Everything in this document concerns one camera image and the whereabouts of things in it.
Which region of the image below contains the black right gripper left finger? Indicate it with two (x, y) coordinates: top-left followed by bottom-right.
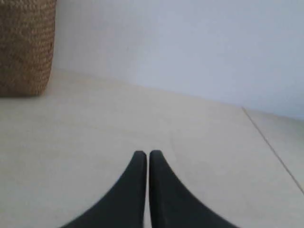
(63, 151), (147, 228)

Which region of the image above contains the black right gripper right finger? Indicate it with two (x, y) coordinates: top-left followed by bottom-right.
(149, 150), (236, 228)

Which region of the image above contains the brown woven wicker basket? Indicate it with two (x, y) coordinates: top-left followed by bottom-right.
(0, 0), (57, 97)

